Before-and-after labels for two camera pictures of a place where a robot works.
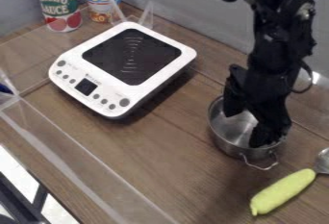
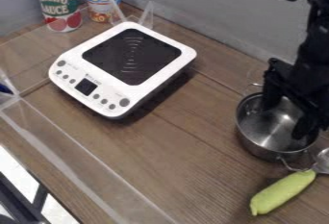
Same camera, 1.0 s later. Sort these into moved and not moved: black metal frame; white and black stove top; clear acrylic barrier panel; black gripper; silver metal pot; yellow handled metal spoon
Moved: silver metal pot; black gripper
Not moved: yellow handled metal spoon; black metal frame; white and black stove top; clear acrylic barrier panel
